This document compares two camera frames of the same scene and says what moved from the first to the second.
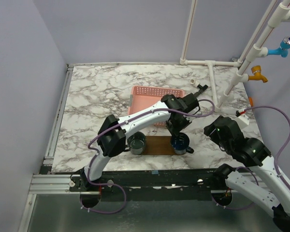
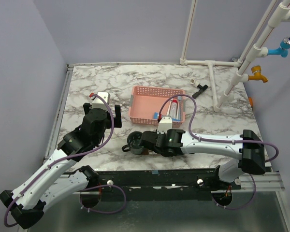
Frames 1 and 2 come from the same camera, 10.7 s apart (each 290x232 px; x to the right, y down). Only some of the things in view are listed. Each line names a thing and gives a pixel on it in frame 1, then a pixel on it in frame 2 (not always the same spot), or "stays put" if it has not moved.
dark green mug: x=137 y=143 stays put
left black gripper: x=175 y=131 → x=118 y=123
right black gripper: x=209 y=128 → x=154 y=133
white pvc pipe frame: x=278 y=14 stays put
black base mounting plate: x=152 y=184 stays put
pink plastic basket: x=143 y=97 stays put
